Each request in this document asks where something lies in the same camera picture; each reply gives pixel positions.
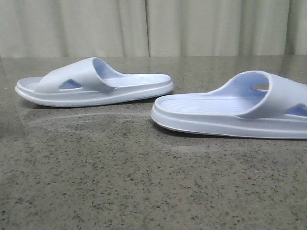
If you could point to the beige curtain backdrop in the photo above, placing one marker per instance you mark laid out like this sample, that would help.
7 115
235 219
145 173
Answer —
152 28

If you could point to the light blue slipper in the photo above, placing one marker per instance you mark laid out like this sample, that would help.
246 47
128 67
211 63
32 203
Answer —
253 104
91 82

